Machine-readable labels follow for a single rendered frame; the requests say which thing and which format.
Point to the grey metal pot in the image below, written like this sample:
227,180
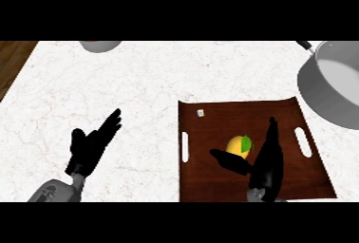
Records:
327,91

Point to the yellow lemon with green leaf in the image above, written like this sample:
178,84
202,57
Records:
238,146

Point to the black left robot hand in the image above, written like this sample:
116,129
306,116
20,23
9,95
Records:
91,145

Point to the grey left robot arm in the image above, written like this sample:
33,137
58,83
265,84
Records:
58,190

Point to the grey round bowl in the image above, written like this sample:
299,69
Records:
100,46

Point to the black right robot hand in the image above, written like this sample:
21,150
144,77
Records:
268,164

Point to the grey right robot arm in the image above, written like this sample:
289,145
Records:
258,195

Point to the brown wooden tray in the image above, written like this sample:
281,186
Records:
243,126

